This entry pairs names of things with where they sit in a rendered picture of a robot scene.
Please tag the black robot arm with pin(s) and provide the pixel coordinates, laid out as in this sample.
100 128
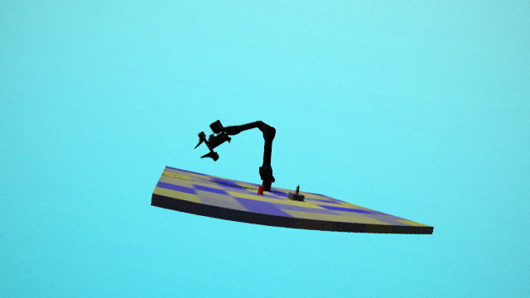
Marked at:
268 134

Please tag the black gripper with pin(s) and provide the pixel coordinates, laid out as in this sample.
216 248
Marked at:
212 143

